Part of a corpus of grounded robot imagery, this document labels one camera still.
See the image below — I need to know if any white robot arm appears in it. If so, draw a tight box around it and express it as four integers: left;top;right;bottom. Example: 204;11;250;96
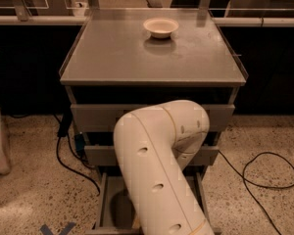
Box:
114;100;215;235

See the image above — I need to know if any bottom grey open drawer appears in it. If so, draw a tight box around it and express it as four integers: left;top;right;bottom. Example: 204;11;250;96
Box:
85;171;222;235

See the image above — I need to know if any middle grey drawer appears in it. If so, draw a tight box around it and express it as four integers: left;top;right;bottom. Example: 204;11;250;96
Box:
84;145;219;166

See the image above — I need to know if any top grey drawer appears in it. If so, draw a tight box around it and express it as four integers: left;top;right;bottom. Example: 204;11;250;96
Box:
71;104;235;132

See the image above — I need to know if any grey metal drawer cabinet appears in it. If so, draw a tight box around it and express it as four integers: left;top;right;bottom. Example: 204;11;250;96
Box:
61;9;246;223

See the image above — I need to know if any blue power adapter box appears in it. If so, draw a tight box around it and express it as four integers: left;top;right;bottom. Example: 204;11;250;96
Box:
73;134;85;153

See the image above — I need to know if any white paper bowl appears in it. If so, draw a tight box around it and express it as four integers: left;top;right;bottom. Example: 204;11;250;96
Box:
143;18;179;39

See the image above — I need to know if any black cable on floor right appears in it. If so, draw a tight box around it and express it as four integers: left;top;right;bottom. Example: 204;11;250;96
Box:
218;150;294;235

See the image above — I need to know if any black cable on floor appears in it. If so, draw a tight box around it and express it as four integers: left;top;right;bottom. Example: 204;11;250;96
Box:
52;114;102;194
218;150;294;235

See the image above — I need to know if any black cable on floor left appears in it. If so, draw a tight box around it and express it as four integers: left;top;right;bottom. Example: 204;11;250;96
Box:
52;114;102;194

